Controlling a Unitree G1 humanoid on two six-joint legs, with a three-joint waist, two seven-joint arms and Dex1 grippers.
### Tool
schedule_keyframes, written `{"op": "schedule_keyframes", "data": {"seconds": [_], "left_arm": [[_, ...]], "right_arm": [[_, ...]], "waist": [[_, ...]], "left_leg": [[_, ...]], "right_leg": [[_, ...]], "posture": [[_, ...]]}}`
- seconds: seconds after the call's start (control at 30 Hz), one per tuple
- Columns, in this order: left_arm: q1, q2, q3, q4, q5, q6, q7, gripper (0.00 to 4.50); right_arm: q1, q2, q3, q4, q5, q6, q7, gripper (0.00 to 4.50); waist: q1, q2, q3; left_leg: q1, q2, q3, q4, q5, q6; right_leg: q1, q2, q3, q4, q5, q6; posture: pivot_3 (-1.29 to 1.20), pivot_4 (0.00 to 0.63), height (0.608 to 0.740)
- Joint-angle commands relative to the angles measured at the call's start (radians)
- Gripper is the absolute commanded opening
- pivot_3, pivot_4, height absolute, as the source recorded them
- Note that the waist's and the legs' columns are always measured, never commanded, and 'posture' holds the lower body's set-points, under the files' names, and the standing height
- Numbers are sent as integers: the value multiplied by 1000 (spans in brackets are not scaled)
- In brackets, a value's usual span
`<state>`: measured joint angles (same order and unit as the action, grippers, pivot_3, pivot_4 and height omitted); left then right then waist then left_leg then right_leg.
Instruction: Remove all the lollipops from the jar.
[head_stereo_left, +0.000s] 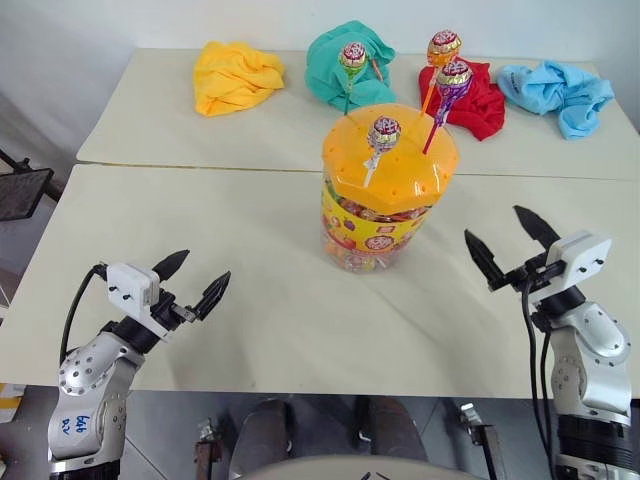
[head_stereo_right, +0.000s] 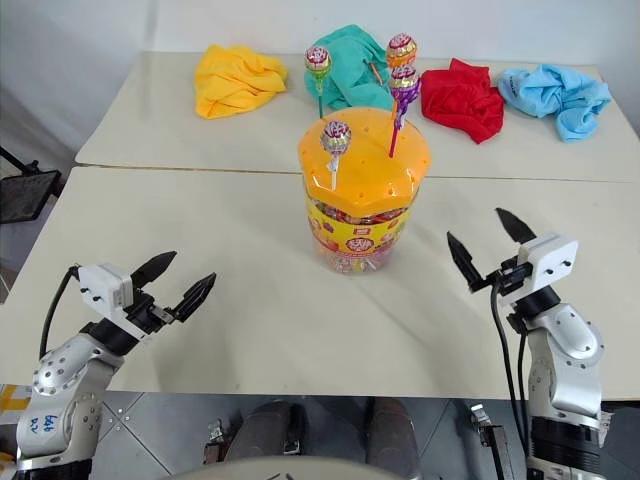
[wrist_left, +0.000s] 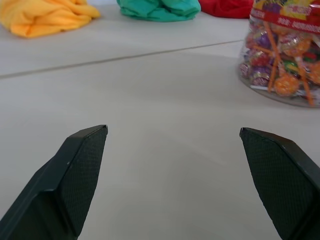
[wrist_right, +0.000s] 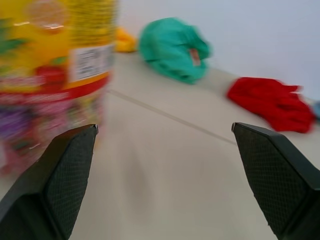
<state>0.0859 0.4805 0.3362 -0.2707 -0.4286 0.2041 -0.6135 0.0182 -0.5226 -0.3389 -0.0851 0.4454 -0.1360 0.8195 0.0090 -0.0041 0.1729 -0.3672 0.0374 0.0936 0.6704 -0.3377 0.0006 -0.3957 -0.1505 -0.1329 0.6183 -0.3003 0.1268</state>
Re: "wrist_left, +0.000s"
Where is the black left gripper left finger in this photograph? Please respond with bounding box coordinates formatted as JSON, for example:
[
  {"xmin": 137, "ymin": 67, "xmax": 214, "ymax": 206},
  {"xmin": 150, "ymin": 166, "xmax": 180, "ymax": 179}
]
[{"xmin": 0, "ymin": 124, "xmax": 109, "ymax": 240}]

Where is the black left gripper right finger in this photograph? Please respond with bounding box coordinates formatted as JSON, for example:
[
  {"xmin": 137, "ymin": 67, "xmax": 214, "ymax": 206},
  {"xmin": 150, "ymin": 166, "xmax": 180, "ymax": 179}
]
[{"xmin": 239, "ymin": 127, "xmax": 320, "ymax": 240}]

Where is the clear plastic lollipop jar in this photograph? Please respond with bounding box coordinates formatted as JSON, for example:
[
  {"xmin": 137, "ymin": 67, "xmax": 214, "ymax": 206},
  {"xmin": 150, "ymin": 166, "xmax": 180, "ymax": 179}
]
[{"xmin": 236, "ymin": 0, "xmax": 320, "ymax": 108}]

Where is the yellow crumpled cloth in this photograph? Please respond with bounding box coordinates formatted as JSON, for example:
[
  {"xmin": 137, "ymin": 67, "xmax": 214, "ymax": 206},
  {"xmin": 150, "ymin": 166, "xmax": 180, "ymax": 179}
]
[{"xmin": 0, "ymin": 0, "xmax": 102, "ymax": 39}]

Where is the red crumpled cloth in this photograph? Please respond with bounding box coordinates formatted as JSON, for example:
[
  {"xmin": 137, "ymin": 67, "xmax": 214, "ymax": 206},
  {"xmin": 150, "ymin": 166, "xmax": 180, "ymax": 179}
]
[{"xmin": 198, "ymin": 0, "xmax": 255, "ymax": 19}]

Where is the green crumpled cloth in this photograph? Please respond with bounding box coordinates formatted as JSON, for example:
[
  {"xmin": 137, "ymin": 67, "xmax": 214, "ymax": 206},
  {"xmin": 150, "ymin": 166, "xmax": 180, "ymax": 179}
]
[{"xmin": 116, "ymin": 0, "xmax": 202, "ymax": 23}]

